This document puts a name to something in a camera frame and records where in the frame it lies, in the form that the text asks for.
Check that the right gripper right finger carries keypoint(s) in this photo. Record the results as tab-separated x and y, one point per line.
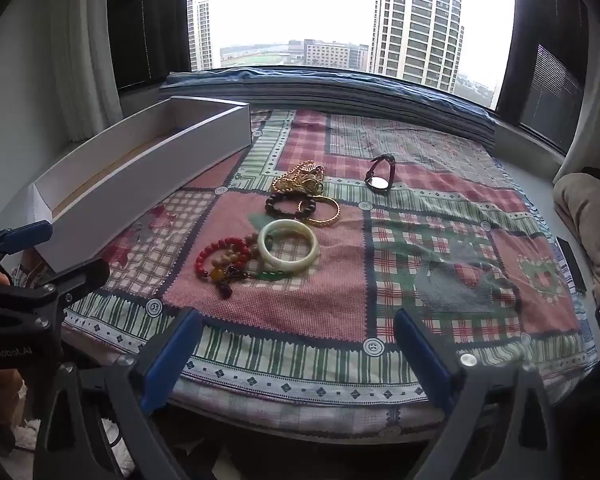
498	423

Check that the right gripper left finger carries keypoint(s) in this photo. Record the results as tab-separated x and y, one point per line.
71	441

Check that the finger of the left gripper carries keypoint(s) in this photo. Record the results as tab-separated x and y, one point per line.
65	279
19	239

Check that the green jade pendant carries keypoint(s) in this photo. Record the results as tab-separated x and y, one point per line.
270	276

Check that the pale jade bangle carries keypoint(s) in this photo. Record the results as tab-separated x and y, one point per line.
288	245

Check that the gold bangle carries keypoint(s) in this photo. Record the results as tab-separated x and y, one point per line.
320	211

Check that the white cardboard box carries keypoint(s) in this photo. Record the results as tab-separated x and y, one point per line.
111	180

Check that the black remote on sill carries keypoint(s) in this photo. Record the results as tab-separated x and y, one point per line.
574	268

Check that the white curtain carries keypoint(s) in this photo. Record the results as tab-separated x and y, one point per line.
83	67

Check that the patchwork plaid cloth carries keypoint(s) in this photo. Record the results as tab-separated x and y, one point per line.
430	222

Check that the blue striped folded bedding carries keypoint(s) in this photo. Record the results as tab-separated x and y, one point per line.
341	92

